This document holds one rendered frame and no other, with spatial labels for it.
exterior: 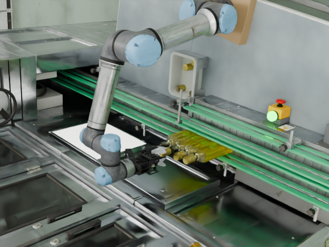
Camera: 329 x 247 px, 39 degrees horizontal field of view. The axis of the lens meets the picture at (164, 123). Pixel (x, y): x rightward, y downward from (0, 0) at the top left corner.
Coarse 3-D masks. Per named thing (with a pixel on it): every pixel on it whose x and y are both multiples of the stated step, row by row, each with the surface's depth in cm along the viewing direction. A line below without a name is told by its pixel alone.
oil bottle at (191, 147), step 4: (200, 140) 211; (204, 140) 211; (208, 140) 212; (188, 144) 206; (192, 144) 207; (196, 144) 207; (200, 144) 207; (204, 144) 208; (188, 148) 204; (192, 148) 203; (192, 152) 203
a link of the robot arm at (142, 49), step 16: (192, 16) 184; (208, 16) 184; (224, 16) 185; (128, 32) 170; (144, 32) 169; (160, 32) 173; (176, 32) 176; (192, 32) 180; (208, 32) 187; (224, 32) 188; (112, 48) 173; (128, 48) 165; (144, 48) 165; (160, 48) 168; (144, 64) 167
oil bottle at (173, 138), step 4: (180, 132) 217; (184, 132) 218; (188, 132) 218; (192, 132) 218; (168, 136) 213; (172, 136) 213; (176, 136) 213; (180, 136) 213; (184, 136) 214; (172, 140) 211; (176, 140) 211; (172, 144) 211
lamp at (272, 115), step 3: (270, 111) 198; (273, 111) 198; (267, 114) 199; (270, 114) 197; (273, 114) 197; (276, 114) 197; (267, 117) 199; (270, 117) 197; (273, 117) 197; (276, 117) 197; (270, 120) 198; (273, 120) 197
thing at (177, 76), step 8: (176, 56) 237; (184, 56) 229; (176, 64) 238; (184, 64) 240; (176, 72) 240; (184, 72) 241; (192, 72) 237; (176, 80) 242; (184, 80) 242; (192, 80) 228; (168, 88) 242; (192, 88) 229; (176, 96) 239; (184, 96) 236; (192, 96) 230
